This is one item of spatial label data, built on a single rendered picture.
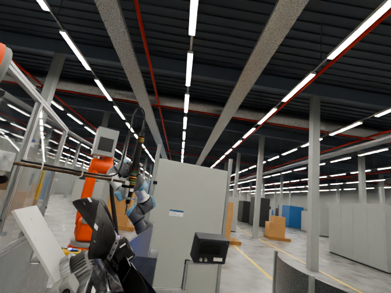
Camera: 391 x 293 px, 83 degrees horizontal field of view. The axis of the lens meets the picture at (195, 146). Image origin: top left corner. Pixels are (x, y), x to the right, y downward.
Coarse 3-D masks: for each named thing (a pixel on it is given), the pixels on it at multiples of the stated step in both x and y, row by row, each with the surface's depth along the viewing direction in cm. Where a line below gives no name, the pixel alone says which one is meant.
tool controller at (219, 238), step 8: (200, 240) 165; (208, 240) 167; (216, 240) 169; (224, 240) 171; (192, 248) 173; (200, 248) 165; (208, 248) 167; (216, 248) 169; (224, 248) 171; (192, 256) 170; (200, 256) 166; (208, 256) 168; (216, 256) 170; (224, 256) 172; (224, 264) 173
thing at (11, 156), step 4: (0, 152) 80; (4, 152) 80; (8, 152) 81; (12, 152) 82; (0, 156) 79; (4, 156) 80; (8, 156) 81; (12, 156) 82; (0, 160) 79; (4, 160) 80; (8, 160) 81; (12, 160) 82; (0, 164) 79; (4, 164) 80; (8, 164) 81; (12, 164) 82; (0, 168) 79; (4, 168) 80; (8, 168) 81
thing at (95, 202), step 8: (80, 200) 117; (88, 200) 122; (96, 200) 127; (80, 208) 114; (88, 208) 118; (96, 208) 121; (104, 208) 126; (88, 216) 114; (88, 224) 111; (112, 224) 120
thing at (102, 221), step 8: (96, 216) 88; (104, 216) 95; (104, 224) 94; (96, 232) 87; (104, 232) 93; (112, 232) 102; (104, 240) 94; (112, 240) 102; (96, 248) 87; (104, 248) 95; (88, 256) 80; (96, 256) 88; (104, 256) 97
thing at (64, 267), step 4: (68, 256) 102; (72, 256) 109; (60, 260) 102; (64, 260) 100; (68, 260) 100; (60, 264) 99; (64, 264) 98; (68, 264) 98; (60, 268) 97; (64, 268) 96; (68, 268) 96; (60, 272) 95; (64, 272) 95; (68, 272) 95; (64, 276) 94
